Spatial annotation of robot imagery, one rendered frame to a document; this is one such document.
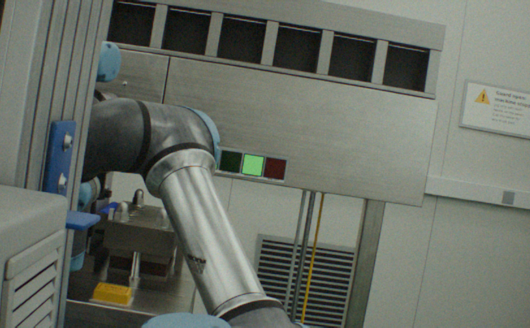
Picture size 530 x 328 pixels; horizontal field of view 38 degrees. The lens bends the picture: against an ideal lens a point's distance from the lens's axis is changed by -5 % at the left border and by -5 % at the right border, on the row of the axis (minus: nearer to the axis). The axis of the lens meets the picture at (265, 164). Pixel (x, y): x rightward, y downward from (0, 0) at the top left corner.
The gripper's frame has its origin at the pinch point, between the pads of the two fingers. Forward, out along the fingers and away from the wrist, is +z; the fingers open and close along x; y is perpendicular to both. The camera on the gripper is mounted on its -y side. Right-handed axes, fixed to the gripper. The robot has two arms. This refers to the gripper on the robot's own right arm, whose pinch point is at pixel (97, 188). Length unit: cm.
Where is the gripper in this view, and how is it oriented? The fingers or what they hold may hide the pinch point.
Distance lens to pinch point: 187.3
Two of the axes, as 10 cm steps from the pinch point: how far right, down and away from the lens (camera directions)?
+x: -9.9, -1.6, -0.5
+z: -0.4, -0.6, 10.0
